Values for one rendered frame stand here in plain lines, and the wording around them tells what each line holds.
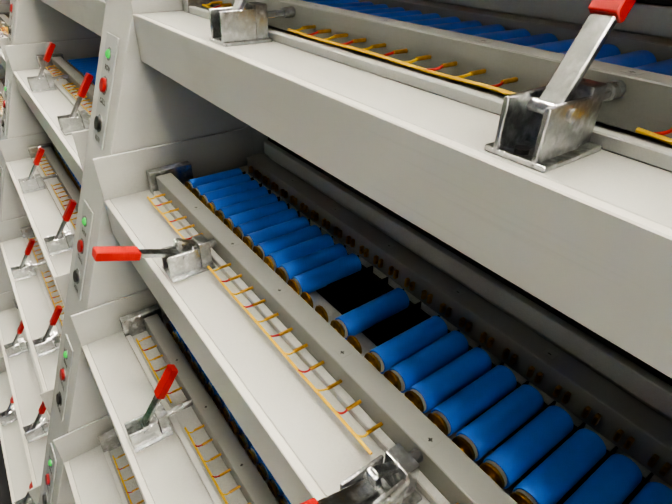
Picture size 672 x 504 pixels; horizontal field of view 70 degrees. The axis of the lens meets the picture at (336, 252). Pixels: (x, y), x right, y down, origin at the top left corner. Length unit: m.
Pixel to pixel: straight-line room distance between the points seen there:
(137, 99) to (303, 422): 0.40
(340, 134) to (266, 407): 0.18
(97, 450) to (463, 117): 0.71
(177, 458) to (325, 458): 0.27
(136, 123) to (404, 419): 0.43
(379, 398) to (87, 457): 0.59
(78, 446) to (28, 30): 0.84
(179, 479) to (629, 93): 0.48
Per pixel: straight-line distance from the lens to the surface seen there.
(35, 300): 1.15
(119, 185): 0.61
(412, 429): 0.30
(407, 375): 0.33
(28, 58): 1.27
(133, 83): 0.58
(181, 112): 0.60
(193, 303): 0.42
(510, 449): 0.31
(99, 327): 0.69
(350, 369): 0.32
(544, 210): 0.19
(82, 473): 0.82
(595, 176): 0.20
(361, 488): 0.27
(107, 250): 0.43
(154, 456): 0.56
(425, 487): 0.30
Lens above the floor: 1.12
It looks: 20 degrees down
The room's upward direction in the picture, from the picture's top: 19 degrees clockwise
